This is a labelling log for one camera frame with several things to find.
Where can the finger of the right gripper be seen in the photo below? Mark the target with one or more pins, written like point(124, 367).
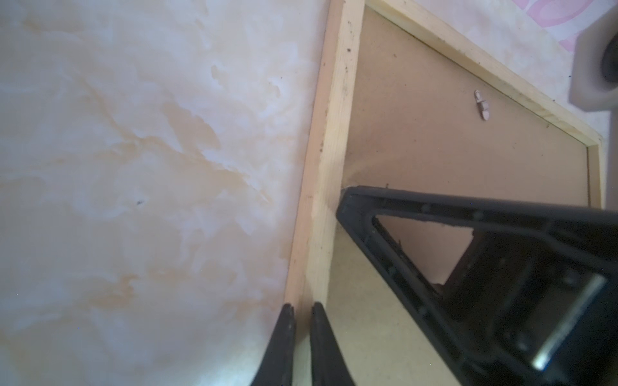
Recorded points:
point(360, 212)

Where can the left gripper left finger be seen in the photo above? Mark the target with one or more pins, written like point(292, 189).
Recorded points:
point(276, 368)

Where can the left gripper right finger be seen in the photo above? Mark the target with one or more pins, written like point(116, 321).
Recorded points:
point(328, 365)

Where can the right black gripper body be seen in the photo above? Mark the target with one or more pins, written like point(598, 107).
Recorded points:
point(533, 300)

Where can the light wooden picture frame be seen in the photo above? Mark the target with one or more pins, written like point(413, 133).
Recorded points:
point(315, 226)

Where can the brown frame backing board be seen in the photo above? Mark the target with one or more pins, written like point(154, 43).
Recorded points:
point(422, 123)

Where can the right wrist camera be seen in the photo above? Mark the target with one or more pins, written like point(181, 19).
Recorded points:
point(594, 71)

